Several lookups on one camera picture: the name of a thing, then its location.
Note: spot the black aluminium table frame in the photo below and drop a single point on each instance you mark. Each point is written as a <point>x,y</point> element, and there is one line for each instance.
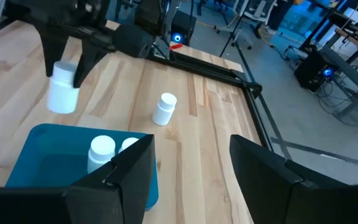
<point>216,72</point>

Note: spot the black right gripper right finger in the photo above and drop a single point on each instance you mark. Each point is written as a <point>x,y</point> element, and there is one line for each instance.
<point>269,193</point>

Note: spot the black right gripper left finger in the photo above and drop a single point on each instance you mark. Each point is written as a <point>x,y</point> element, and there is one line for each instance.
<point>129,186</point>

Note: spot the wooden desk with grey legs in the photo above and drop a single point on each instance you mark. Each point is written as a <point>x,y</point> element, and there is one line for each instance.
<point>346,70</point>

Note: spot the person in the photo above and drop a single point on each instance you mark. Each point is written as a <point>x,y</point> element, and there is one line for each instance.
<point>280,12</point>

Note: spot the red tape strip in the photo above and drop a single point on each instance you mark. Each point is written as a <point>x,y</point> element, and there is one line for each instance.
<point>176,46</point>

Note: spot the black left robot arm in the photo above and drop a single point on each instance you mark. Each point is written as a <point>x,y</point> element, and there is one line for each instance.
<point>132,40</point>

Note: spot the grey office chair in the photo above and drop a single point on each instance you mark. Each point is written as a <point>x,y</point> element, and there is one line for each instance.
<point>259,9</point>

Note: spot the teal plastic basket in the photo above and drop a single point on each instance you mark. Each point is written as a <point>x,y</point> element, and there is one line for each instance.
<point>57,155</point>

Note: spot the white pill bottle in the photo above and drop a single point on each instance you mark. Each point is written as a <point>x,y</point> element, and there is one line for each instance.
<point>61,96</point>
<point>99,149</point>
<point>163,113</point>
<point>126,143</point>

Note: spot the black computer with blue light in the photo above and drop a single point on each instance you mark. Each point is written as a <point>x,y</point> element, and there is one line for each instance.
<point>312,68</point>
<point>185,25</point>

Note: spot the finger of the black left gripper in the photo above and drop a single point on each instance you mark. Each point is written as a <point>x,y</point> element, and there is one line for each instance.
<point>52,49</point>
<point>89,60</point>

